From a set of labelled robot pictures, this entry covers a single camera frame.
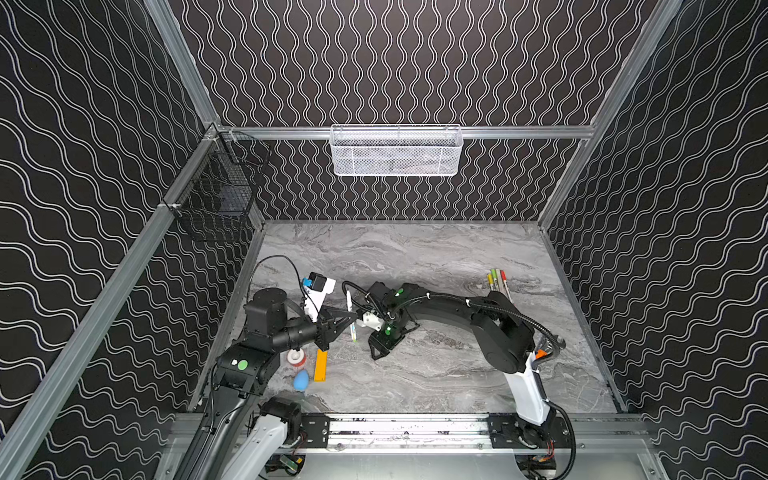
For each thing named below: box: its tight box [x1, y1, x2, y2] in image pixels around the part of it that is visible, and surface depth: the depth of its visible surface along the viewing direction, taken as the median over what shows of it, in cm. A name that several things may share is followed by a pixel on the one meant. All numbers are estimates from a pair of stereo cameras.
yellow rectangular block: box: [314, 348, 328, 382], surface depth 85 cm
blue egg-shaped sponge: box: [293, 369, 309, 391], surface depth 82 cm
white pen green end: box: [346, 290, 358, 343], surface depth 66 cm
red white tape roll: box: [286, 348, 306, 367], surface depth 87 cm
